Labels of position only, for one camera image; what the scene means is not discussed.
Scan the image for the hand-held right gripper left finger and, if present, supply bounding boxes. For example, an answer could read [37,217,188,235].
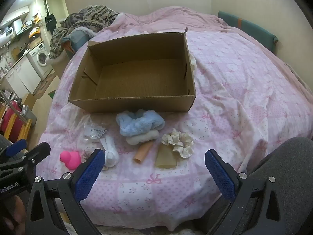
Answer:
[24,149,106,235]

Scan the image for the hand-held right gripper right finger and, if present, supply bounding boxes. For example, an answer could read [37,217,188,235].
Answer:
[205,149,299,235]

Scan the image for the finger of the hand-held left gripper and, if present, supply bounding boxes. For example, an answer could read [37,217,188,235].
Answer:
[0,139,27,163]
[0,141,51,173]

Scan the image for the white sock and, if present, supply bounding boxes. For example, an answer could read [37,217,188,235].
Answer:
[100,135,120,169]

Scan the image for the cream scrunchie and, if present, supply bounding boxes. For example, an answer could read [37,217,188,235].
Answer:
[161,128,194,158]

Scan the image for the peach silicone funnel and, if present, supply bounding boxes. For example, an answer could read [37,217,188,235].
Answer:
[133,143,153,164]

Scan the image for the brown cardboard box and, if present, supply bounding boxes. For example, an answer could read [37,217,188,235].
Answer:
[68,28,197,114]

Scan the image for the person's left hand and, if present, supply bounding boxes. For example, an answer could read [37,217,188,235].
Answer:
[8,196,27,235]

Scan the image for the wooden rack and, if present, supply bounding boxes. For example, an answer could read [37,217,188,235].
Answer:
[0,103,33,143]

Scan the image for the red suitcase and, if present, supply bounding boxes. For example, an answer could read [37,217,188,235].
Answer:
[0,100,22,136]

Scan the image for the grey bin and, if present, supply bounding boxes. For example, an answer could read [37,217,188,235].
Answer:
[21,105,38,126]

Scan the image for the clear plastic packet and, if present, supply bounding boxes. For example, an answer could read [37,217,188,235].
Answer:
[84,124,107,142]

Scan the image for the cream fluffy headband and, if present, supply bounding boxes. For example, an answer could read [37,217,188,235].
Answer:
[126,130,159,145]

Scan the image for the person's right leg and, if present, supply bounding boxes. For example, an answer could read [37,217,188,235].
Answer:
[241,137,313,235]

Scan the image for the blue fluffy headband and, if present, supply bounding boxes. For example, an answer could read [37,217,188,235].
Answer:
[116,109,165,136]

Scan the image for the white kitchen cabinet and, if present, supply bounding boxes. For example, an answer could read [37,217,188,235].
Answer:
[5,54,42,95]

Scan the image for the pink printed quilt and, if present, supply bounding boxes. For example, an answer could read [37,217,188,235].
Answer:
[35,6,313,232]

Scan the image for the beige laundry basket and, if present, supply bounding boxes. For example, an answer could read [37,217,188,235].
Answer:
[45,50,69,79]

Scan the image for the white washing machine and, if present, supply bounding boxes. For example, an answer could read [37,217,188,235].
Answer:
[26,42,53,77]

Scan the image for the white cloth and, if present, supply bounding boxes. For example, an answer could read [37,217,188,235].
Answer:
[189,54,198,73]

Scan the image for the blue fur-trimmed jacket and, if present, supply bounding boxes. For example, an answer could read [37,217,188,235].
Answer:
[61,27,96,52]

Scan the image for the patterned knit blanket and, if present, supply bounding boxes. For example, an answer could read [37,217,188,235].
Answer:
[49,5,120,59]

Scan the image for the teal cushion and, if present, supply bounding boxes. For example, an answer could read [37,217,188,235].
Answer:
[218,10,279,52]

